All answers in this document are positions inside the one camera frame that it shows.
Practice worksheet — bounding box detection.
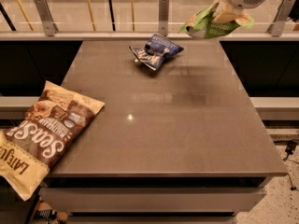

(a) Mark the green rice chip bag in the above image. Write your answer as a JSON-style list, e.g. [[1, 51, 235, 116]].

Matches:
[[180, 7, 254, 39]]

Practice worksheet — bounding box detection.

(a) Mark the blue chip bag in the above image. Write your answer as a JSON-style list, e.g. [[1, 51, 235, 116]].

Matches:
[[129, 34, 184, 71]]

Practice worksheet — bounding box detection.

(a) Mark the brown multigrain chip bag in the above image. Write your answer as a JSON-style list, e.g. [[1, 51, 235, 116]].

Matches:
[[0, 81, 105, 201]]

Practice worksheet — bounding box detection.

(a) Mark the grey drawer cabinet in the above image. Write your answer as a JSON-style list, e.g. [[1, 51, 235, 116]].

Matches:
[[40, 41, 287, 224]]

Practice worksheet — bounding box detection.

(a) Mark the glass railing with metal posts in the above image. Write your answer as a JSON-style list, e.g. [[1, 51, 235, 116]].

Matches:
[[0, 0, 299, 42]]

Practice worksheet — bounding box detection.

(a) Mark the small black object under table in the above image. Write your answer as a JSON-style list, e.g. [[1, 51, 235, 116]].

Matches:
[[34, 209, 57, 220]]

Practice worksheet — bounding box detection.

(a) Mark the black power adapter with cable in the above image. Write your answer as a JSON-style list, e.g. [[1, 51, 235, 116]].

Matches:
[[283, 140, 298, 191]]

